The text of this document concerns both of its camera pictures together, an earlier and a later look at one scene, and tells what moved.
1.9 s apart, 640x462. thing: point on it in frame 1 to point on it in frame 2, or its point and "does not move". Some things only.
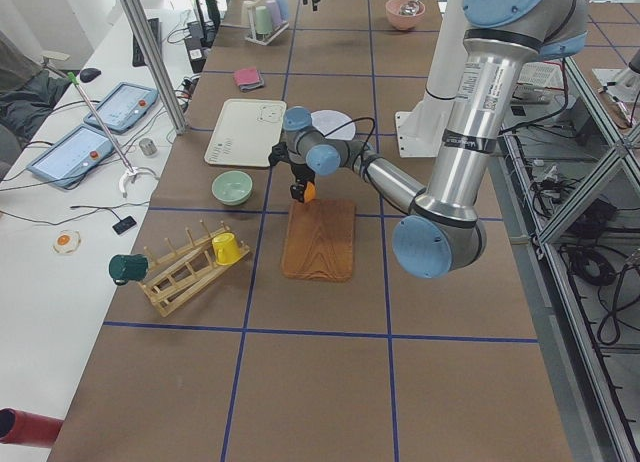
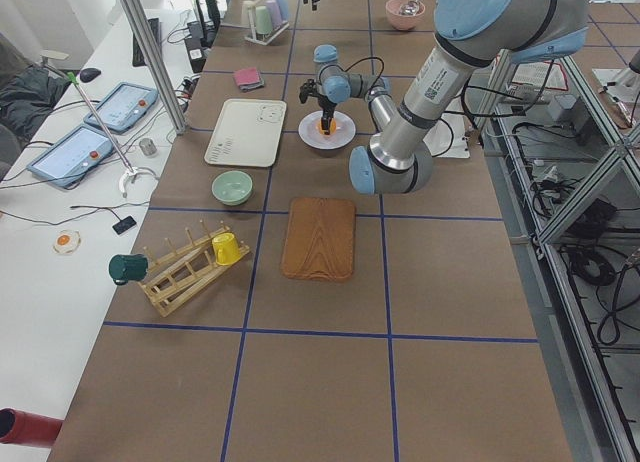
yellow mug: [226, 248] does not move
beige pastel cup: [248, 13] does not move
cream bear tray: [246, 131] does not move
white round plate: [328, 120] does not move
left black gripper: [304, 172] to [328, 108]
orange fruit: [310, 192] to [333, 127]
